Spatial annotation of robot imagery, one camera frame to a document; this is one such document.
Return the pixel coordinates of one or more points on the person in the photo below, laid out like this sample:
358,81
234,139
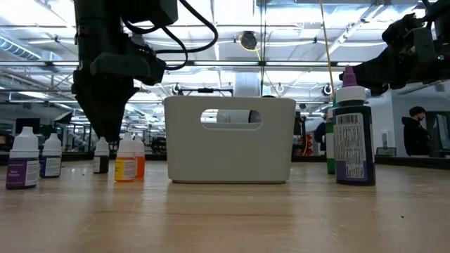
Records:
320,135
415,137

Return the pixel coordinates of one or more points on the white wall dispenser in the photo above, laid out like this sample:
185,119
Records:
387,138

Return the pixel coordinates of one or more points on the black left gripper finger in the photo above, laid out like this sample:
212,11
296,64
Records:
133,92
103,105

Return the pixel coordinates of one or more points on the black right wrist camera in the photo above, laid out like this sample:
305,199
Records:
400,30

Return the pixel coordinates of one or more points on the red equipment stand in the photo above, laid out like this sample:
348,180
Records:
308,144

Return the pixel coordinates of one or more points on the small orange food colouring bottle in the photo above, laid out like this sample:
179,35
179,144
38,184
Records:
141,165

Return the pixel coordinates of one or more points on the small purple food colouring bottle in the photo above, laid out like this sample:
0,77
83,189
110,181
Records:
21,172

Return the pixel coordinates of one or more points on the small blue food colouring bottle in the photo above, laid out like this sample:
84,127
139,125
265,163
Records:
51,165

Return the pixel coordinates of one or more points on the large green food colouring bottle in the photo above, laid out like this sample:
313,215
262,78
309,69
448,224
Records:
329,151

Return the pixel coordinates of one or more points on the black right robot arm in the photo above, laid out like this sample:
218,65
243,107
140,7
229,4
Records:
443,14

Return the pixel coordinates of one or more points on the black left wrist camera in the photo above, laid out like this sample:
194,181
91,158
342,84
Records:
153,70

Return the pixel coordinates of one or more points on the white plastic storage bin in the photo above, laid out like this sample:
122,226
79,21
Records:
228,158

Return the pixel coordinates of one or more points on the small yellow food colouring bottle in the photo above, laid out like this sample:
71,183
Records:
124,168

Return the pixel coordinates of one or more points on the small black food colouring bottle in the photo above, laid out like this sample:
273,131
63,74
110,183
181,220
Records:
101,163

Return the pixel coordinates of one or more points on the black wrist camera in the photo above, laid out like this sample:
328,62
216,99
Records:
400,30
153,70

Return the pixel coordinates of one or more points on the short black hanging bar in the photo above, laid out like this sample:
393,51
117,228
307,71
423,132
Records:
205,90

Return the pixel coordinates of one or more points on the small grey box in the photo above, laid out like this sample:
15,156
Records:
386,152

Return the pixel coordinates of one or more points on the large purple food colouring bottle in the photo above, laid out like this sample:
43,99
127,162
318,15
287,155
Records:
353,151

